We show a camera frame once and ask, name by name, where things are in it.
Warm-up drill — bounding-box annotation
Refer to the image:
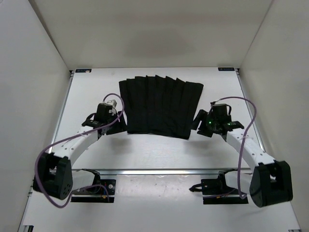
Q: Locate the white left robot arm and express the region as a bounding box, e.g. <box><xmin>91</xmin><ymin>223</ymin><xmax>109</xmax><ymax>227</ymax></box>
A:
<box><xmin>33</xmin><ymin>100</ymin><xmax>126</xmax><ymax>200</ymax></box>

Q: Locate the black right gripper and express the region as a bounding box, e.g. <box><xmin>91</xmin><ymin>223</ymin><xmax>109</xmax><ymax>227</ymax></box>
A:
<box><xmin>188</xmin><ymin>110</ymin><xmax>219</xmax><ymax>137</ymax></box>

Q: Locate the blue left corner label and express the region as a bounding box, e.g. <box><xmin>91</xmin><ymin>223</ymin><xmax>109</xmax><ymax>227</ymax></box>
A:
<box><xmin>75</xmin><ymin>69</ymin><xmax>92</xmax><ymax>73</ymax></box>

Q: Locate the black pleated skirt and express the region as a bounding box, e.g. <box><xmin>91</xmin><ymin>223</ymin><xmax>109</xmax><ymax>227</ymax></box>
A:
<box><xmin>119</xmin><ymin>75</ymin><xmax>204</xmax><ymax>140</ymax></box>

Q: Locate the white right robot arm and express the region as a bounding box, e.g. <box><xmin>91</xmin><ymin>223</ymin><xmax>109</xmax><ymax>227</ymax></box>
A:
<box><xmin>189</xmin><ymin>104</ymin><xmax>293</xmax><ymax>207</ymax></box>

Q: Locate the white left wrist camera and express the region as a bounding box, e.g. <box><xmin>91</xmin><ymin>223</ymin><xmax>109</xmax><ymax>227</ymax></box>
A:
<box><xmin>104</xmin><ymin>100</ymin><xmax>117</xmax><ymax>115</ymax></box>

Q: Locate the blue corner label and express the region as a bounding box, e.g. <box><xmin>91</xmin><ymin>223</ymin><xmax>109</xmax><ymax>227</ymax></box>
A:
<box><xmin>75</xmin><ymin>69</ymin><xmax>92</xmax><ymax>73</ymax></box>
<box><xmin>218</xmin><ymin>67</ymin><xmax>235</xmax><ymax>72</ymax></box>

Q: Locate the blue right corner label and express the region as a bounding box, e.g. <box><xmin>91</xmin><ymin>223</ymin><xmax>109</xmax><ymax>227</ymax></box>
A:
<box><xmin>218</xmin><ymin>67</ymin><xmax>235</xmax><ymax>72</ymax></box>

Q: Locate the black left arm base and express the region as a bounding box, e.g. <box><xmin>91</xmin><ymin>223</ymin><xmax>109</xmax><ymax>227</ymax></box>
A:
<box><xmin>71</xmin><ymin>169</ymin><xmax>116</xmax><ymax>203</ymax></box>

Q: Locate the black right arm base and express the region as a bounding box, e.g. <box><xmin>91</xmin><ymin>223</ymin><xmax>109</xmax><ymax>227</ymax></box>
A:
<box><xmin>189</xmin><ymin>169</ymin><xmax>249</xmax><ymax>205</ymax></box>

